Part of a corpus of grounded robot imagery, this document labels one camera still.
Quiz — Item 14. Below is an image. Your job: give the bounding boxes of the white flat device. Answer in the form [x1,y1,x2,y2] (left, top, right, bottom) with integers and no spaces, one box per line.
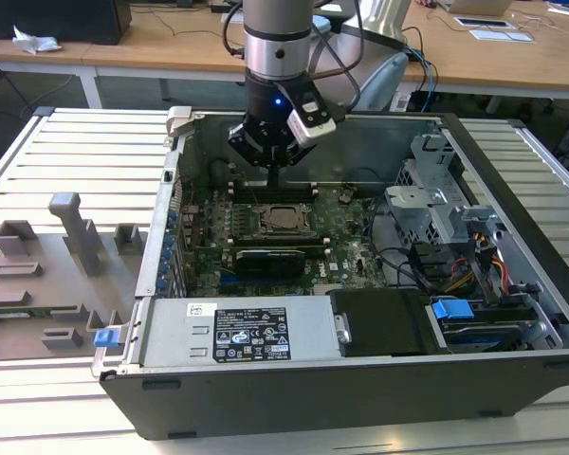
[453,15,514,29]

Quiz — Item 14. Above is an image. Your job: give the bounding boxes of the black box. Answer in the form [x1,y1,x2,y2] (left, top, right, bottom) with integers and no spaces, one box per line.
[0,0,133,47]

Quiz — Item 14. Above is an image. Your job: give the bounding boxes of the green black graphics card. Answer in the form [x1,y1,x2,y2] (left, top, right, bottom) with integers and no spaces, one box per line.
[235,246,308,280]

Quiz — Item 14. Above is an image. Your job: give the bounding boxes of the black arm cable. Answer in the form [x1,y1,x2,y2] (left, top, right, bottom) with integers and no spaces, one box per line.
[221,0,248,61]
[312,0,364,113]

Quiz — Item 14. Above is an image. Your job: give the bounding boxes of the hard disk in blue carrier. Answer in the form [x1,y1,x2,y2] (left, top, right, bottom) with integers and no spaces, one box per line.
[424,296,525,355]

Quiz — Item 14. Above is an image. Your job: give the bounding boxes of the blue cable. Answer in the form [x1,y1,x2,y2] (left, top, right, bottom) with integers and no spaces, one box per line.
[405,45,440,96]

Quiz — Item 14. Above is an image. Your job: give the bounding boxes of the crumpled white paper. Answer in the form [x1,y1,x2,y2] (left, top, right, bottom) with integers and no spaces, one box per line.
[11,24,64,54]

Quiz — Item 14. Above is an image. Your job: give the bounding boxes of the silver green CPU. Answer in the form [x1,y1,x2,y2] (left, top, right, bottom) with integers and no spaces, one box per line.
[268,208,305,233]

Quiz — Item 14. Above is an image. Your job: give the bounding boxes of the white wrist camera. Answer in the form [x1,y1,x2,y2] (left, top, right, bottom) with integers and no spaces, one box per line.
[285,92,339,147]

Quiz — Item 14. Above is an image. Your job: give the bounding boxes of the wooden desk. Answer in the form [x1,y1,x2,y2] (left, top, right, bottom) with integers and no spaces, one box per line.
[0,0,569,108]

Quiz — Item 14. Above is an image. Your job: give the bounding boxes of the black RAM slot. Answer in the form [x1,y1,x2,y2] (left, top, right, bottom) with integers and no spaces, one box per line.
[230,198,317,204]
[230,187,317,193]
[230,191,317,197]
[230,194,317,200]

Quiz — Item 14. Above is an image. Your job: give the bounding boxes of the white paper sheet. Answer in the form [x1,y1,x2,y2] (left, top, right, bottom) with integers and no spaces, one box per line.
[468,27,537,45]

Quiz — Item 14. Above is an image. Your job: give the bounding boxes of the metal socket cover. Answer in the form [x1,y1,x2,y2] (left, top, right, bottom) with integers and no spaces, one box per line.
[260,204,313,237]

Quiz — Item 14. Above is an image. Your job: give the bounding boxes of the grey parts rack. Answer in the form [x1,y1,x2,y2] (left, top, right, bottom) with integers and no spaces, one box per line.
[0,191,152,366]

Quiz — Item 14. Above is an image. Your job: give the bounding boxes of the green motherboard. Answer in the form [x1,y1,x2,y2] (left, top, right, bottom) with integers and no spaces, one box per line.
[178,183,391,300]

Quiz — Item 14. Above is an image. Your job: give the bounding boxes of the green RAM stick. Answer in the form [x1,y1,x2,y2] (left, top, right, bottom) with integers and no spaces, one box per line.
[0,307,84,319]

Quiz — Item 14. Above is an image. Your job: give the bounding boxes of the black PC case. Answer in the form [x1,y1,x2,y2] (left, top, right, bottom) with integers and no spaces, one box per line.
[90,104,569,442]

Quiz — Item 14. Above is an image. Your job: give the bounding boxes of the yellow orange wire bundle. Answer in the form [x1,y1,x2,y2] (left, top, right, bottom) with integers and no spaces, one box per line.
[448,230,509,291]

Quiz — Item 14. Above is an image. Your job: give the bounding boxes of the blue expansion slot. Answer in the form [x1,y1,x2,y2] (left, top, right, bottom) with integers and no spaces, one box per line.
[217,277,293,294]

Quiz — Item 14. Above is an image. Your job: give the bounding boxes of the silver power supply unit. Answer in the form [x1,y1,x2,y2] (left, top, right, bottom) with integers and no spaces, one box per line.
[139,298,337,369]

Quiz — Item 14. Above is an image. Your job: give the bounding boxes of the silver metal drive cage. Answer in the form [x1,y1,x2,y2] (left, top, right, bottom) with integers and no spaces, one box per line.
[383,134,502,250]

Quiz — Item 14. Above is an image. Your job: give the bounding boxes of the black plastic cover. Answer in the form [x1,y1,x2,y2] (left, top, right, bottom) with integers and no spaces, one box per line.
[329,288,432,359]

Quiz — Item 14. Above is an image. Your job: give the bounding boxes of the blue plastic latch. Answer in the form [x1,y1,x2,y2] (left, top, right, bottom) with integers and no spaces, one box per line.
[94,329,119,351]

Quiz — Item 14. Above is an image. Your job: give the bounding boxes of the CPU socket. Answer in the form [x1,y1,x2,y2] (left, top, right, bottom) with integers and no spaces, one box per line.
[257,202,316,240]

